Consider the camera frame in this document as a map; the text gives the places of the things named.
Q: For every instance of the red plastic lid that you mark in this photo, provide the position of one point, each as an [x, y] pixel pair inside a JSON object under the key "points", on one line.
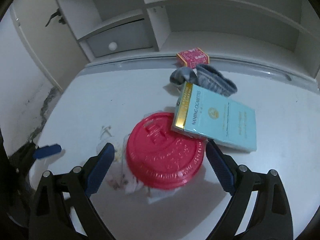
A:
{"points": [[161, 158]]}

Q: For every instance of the teal cigarette box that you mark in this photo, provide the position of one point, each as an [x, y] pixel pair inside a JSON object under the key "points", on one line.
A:
{"points": [[201, 113]]}

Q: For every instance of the white desk hutch shelf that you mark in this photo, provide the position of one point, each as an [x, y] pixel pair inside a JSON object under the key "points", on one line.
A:
{"points": [[281, 34]]}

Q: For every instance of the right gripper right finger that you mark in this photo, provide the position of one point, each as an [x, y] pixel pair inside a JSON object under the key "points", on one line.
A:
{"points": [[271, 217]]}

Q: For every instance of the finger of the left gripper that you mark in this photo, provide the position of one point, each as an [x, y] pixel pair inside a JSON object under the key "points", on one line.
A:
{"points": [[47, 151]]}

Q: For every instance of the stained white paper napkin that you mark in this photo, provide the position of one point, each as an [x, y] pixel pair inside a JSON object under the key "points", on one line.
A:
{"points": [[119, 175]]}

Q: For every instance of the white door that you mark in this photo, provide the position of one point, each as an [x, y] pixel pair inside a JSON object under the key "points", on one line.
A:
{"points": [[53, 48]]}

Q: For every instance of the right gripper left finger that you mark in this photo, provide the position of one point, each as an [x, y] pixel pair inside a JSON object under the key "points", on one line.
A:
{"points": [[61, 207]]}

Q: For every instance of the small pink box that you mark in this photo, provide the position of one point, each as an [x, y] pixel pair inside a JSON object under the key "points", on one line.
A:
{"points": [[192, 57]]}

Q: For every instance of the blue grey sock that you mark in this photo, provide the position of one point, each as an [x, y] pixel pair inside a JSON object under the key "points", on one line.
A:
{"points": [[205, 76]]}

